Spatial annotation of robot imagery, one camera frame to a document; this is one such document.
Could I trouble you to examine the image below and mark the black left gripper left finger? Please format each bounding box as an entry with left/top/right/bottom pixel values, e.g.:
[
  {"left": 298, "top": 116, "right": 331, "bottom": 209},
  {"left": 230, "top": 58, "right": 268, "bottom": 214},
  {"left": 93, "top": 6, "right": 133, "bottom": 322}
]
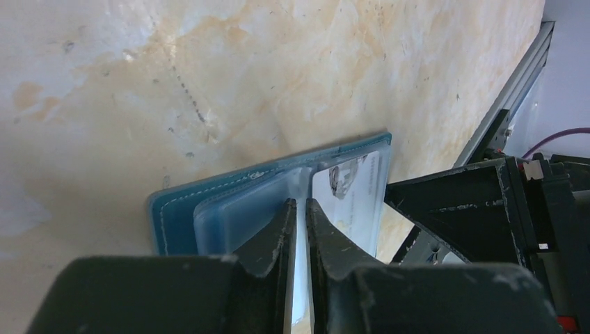
[{"left": 28, "top": 199, "right": 297, "bottom": 333}]

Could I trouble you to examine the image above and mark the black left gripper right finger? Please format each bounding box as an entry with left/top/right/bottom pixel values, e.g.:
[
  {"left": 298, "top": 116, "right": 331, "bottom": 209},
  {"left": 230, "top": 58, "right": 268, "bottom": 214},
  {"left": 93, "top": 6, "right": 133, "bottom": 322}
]
[{"left": 305, "top": 199, "right": 562, "bottom": 333}]

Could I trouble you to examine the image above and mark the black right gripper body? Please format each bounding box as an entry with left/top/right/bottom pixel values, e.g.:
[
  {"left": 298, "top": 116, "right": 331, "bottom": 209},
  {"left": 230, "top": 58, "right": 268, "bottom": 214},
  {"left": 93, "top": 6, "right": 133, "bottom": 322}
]
[{"left": 516, "top": 154, "right": 589, "bottom": 333}]

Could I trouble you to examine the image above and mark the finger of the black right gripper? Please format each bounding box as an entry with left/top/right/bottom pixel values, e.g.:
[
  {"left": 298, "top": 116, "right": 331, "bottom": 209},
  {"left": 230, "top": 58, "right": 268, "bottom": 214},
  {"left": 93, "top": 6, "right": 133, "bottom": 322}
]
[{"left": 384, "top": 159, "right": 536, "bottom": 265}]

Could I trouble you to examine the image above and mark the blue card holder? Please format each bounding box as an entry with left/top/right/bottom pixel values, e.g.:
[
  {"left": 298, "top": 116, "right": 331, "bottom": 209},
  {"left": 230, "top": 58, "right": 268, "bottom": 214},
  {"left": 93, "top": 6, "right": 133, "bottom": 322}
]
[{"left": 147, "top": 132, "right": 392, "bottom": 255}]

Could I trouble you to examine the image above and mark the silver VIP credit card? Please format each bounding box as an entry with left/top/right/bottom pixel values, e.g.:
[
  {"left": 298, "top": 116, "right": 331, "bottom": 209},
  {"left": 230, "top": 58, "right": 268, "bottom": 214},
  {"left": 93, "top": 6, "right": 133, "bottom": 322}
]
[{"left": 292, "top": 148, "right": 391, "bottom": 333}]

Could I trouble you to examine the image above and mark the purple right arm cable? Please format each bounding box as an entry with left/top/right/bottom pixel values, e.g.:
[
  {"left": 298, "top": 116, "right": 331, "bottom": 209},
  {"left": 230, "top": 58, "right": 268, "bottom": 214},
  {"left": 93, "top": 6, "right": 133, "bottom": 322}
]
[{"left": 520, "top": 127, "right": 590, "bottom": 160}]

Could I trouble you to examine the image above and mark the aluminium frame rail front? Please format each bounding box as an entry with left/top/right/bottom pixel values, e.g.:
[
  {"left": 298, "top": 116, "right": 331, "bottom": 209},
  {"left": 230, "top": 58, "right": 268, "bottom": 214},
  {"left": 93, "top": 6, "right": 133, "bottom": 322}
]
[{"left": 391, "top": 21, "right": 555, "bottom": 264}]

